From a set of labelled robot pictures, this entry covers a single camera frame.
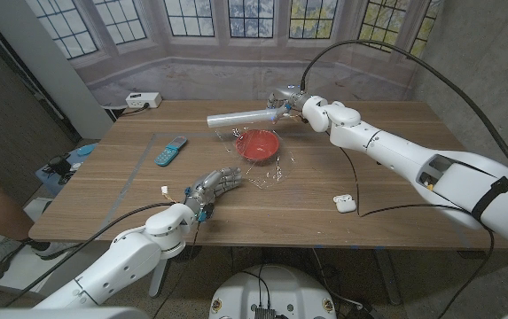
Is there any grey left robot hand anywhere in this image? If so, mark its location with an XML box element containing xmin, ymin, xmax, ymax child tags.
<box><xmin>184</xmin><ymin>167</ymin><xmax>244</xmax><ymax>214</ymax></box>

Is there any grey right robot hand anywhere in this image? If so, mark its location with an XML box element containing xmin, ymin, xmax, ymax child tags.
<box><xmin>266</xmin><ymin>85</ymin><xmax>312</xmax><ymax>121</ymax></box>

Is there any cling film roll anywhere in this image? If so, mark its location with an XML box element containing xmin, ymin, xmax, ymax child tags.
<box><xmin>207</xmin><ymin>108</ymin><xmax>281</xmax><ymax>129</ymax></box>

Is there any clear cling film sheet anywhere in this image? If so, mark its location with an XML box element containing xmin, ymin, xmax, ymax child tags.
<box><xmin>215</xmin><ymin>128</ymin><xmax>297</xmax><ymax>191</ymax></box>

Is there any red bowl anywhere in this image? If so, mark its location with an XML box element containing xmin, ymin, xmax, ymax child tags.
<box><xmin>235</xmin><ymin>128</ymin><xmax>281</xmax><ymax>164</ymax></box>

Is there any white AirPods case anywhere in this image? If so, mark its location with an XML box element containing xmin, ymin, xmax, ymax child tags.
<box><xmin>332</xmin><ymin>193</ymin><xmax>358</xmax><ymax>214</ymax></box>

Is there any printed window backdrop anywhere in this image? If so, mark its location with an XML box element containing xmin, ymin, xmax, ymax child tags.
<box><xmin>25</xmin><ymin>0</ymin><xmax>443</xmax><ymax>107</ymax></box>

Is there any black round fan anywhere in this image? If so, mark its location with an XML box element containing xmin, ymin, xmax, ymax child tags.
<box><xmin>177</xmin><ymin>245</ymin><xmax>204</xmax><ymax>263</ymax></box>

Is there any grey metal table leg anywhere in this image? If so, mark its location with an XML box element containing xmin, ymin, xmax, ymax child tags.
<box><xmin>148</xmin><ymin>259</ymin><xmax>173</xmax><ymax>298</ymax></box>
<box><xmin>375</xmin><ymin>248</ymin><xmax>402</xmax><ymax>306</ymax></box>

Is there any white power strip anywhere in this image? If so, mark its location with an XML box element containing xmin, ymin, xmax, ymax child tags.
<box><xmin>125</xmin><ymin>91</ymin><xmax>163</xmax><ymax>110</ymax></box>

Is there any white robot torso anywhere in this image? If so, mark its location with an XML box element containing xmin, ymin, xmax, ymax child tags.
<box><xmin>208</xmin><ymin>264</ymin><xmax>338</xmax><ymax>319</ymax></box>

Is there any blue stool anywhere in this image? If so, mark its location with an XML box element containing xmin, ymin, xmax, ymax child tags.
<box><xmin>35</xmin><ymin>142</ymin><xmax>99</xmax><ymax>196</ymax></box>

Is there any grey sneaker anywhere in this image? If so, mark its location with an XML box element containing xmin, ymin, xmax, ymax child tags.
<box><xmin>22</xmin><ymin>238</ymin><xmax>80</xmax><ymax>258</ymax></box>

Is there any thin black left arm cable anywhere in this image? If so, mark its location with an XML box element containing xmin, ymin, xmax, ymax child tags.
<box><xmin>151</xmin><ymin>220</ymin><xmax>201</xmax><ymax>319</ymax></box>

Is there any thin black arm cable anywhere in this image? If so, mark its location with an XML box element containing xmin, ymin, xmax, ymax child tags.
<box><xmin>337</xmin><ymin>145</ymin><xmax>496</xmax><ymax>319</ymax></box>
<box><xmin>151</xmin><ymin>220</ymin><xmax>201</xmax><ymax>319</ymax></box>

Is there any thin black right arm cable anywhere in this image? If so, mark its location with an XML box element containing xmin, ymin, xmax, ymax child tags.
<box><xmin>337</xmin><ymin>145</ymin><xmax>496</xmax><ymax>319</ymax></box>

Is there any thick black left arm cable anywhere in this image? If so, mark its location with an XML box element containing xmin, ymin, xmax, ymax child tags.
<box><xmin>4</xmin><ymin>202</ymin><xmax>175</xmax><ymax>307</ymax></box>

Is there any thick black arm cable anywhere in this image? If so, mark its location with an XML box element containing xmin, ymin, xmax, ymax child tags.
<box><xmin>4</xmin><ymin>202</ymin><xmax>175</xmax><ymax>307</ymax></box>
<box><xmin>300</xmin><ymin>38</ymin><xmax>508</xmax><ymax>190</ymax></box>

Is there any black gadget with cables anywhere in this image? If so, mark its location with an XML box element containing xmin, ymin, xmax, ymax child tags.
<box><xmin>43</xmin><ymin>153</ymin><xmax>75</xmax><ymax>186</ymax></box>

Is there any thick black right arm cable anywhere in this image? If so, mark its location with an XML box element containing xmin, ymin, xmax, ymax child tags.
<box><xmin>300</xmin><ymin>38</ymin><xmax>508</xmax><ymax>190</ymax></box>

